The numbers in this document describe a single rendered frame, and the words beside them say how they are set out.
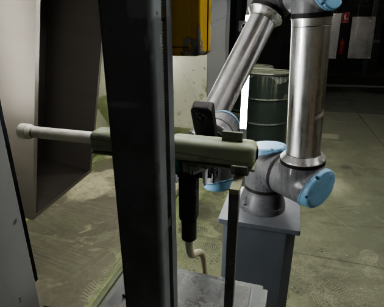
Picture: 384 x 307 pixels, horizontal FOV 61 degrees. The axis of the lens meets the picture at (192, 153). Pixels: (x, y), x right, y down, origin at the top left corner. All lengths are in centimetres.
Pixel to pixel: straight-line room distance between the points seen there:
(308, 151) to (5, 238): 90
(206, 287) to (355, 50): 767
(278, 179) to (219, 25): 236
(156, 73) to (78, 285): 172
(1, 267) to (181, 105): 283
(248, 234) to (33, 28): 114
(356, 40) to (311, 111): 718
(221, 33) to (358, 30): 526
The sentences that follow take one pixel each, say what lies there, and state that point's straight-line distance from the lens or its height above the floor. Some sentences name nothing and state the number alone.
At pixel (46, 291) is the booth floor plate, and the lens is 200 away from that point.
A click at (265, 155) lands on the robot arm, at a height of 89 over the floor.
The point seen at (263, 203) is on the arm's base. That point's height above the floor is 70.
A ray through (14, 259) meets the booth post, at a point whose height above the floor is 77.
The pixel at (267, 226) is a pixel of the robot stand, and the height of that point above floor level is 64.
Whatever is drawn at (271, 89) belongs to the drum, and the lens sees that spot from 381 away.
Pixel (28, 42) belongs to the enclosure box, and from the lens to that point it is 148.
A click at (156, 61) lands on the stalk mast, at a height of 129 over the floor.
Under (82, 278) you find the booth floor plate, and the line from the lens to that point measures 201.
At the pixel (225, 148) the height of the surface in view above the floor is 114.
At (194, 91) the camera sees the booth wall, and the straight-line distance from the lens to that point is 345.
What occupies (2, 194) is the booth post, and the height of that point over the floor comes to 96.
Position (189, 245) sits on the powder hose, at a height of 92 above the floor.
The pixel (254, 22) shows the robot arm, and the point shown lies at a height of 134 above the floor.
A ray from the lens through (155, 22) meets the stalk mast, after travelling 34.
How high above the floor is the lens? 132
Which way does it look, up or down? 21 degrees down
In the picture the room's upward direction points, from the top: straight up
